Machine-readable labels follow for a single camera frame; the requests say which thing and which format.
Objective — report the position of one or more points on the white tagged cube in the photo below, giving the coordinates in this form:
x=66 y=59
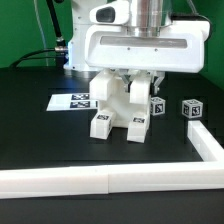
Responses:
x=157 y=106
x=192 y=108

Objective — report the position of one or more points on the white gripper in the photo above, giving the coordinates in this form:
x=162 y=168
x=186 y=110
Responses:
x=178 y=48

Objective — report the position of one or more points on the white U-shaped fence rail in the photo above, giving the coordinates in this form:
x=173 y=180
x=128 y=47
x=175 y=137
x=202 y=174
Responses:
x=106 y=179

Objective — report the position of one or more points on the white chair seat plate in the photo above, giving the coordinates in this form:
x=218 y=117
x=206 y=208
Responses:
x=127 y=110

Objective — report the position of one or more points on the white chair back frame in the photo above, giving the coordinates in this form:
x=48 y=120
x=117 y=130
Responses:
x=108 y=82

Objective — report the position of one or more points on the white tag sheet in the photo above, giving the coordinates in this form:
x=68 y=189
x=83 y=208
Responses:
x=73 y=101

